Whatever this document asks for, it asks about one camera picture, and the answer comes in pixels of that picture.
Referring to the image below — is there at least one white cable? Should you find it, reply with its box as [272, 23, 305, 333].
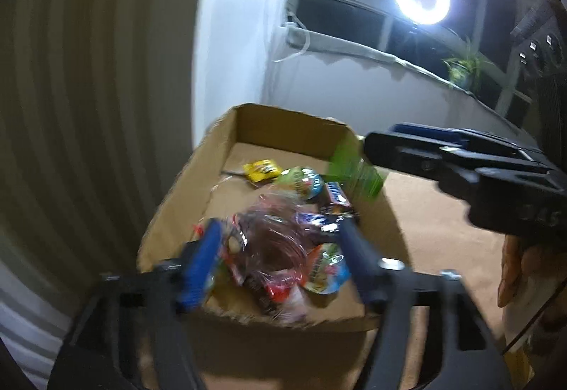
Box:
[271, 9, 313, 64]

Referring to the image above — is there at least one green snack packet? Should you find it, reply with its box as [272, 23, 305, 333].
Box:
[327, 137, 387, 201]

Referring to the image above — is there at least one tan blanket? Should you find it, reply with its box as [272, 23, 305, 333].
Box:
[137, 171, 532, 390]

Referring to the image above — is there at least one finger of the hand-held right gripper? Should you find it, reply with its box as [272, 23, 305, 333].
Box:
[363, 131, 554, 198]
[389, 122, 539, 160]

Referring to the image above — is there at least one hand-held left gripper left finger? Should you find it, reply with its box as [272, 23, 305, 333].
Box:
[49, 218, 224, 390]

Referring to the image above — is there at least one bread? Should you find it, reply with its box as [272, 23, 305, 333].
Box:
[221, 194, 313, 284]

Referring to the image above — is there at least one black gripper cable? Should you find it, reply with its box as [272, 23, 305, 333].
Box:
[503, 279, 567, 357]

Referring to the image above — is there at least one red snack packet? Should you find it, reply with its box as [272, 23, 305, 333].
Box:
[246, 270, 306, 320]

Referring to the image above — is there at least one blue candy bar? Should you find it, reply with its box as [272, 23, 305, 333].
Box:
[324, 181, 356, 208]

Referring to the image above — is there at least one dark brown candy bar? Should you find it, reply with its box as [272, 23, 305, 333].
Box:
[316, 204, 360, 228]

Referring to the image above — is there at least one brown cardboard box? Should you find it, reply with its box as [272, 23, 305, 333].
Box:
[135, 103, 415, 334]

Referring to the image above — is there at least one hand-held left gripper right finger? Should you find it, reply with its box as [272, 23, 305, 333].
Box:
[339, 219, 515, 390]

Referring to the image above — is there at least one potted green plant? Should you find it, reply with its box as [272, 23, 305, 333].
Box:
[442, 38, 490, 90]

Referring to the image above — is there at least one person's right hand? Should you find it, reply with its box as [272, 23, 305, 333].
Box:
[496, 234, 567, 322]

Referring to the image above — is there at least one striped curtain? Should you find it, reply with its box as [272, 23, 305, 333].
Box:
[0, 0, 231, 390]

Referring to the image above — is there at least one yellow snack packet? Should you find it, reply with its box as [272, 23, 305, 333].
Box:
[243, 158, 284, 186]

